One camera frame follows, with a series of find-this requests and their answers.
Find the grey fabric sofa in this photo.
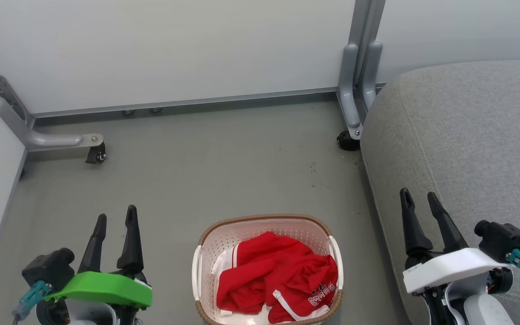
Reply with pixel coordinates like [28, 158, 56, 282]
[360, 58, 520, 325]

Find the grey partition post double foot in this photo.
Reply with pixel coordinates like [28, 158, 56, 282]
[337, 0, 386, 140]

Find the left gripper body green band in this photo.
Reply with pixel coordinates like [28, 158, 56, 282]
[46, 271, 153, 309]

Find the grey partition bottom rail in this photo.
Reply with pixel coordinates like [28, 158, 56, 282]
[30, 83, 387, 119]

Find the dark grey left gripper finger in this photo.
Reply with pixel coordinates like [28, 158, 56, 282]
[78, 214, 107, 274]
[116, 205, 144, 274]

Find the black caster wheel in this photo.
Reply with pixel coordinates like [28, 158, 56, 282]
[85, 143, 106, 164]
[336, 130, 361, 152]

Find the red and white jersey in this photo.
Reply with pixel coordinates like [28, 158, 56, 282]
[211, 232, 330, 316]

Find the teal left camera connector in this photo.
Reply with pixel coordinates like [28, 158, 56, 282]
[13, 281, 53, 319]

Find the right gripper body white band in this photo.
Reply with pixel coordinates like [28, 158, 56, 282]
[403, 248, 515, 294]

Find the grey partition foot with bolt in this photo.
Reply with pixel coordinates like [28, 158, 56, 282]
[0, 36, 105, 152]

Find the white perforated laundry basket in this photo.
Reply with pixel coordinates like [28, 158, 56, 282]
[192, 214, 344, 325]

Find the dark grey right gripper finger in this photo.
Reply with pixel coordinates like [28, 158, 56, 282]
[400, 188, 433, 257]
[427, 192, 468, 253]

